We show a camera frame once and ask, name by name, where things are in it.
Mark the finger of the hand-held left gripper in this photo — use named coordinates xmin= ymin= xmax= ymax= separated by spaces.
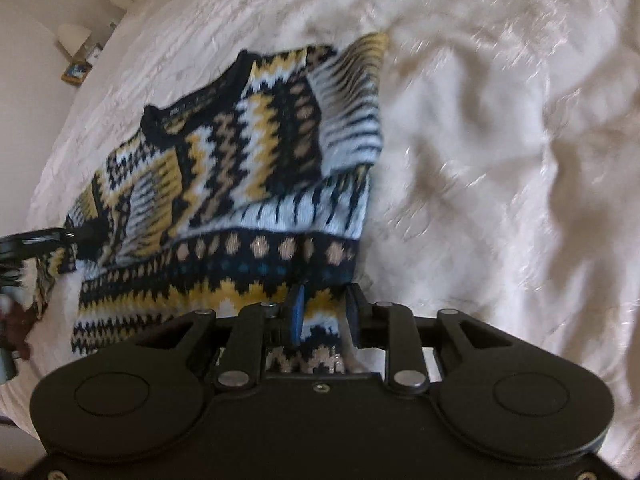
xmin=20 ymin=227 xmax=80 ymax=251

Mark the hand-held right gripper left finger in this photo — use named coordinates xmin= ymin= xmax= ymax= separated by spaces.
xmin=132 ymin=284 xmax=307 ymax=394

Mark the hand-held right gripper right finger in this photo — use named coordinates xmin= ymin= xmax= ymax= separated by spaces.
xmin=344 ymin=283 xmax=514 ymax=395

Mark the patterned knit sweater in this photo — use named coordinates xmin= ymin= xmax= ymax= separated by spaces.
xmin=31 ymin=31 xmax=391 ymax=375

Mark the person's left hand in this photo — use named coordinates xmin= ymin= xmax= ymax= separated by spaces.
xmin=0 ymin=302 xmax=37 ymax=362

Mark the white table lamp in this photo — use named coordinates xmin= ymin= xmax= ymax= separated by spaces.
xmin=54 ymin=23 xmax=93 ymax=59

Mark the white bed blanket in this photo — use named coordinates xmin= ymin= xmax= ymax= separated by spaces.
xmin=0 ymin=0 xmax=640 ymax=466

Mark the small picture frame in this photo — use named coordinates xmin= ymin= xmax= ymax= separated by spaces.
xmin=60 ymin=61 xmax=92 ymax=85

